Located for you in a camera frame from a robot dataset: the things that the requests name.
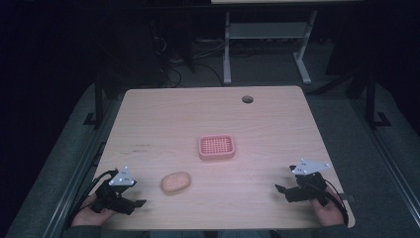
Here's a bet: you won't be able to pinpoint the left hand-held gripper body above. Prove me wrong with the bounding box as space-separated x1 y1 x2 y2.
90 166 138 216

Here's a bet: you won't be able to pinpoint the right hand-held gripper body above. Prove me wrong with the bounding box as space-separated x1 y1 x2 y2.
284 158 332 208

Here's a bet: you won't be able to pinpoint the pink plastic soap dish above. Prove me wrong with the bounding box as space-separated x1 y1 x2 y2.
198 133 236 162

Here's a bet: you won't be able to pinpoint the person's left hand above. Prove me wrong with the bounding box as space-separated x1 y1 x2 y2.
71 192 117 228

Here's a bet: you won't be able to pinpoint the person's right hand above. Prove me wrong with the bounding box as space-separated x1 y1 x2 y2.
309 185 347 228

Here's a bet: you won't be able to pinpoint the black metal stand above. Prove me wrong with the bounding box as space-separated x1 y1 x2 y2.
82 70 107 131
364 68 393 131

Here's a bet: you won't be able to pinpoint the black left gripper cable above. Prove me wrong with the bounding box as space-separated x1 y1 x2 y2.
64 169 119 230

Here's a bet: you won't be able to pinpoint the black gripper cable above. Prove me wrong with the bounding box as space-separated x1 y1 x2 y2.
322 178 350 226
64 169 119 230

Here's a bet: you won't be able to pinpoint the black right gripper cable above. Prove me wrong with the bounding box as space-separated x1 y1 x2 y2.
322 178 350 226

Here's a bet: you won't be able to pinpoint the black floor cables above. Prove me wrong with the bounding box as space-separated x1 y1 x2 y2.
150 34 226 88

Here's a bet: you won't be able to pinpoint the white metal table frame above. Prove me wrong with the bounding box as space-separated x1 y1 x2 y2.
222 9 319 86

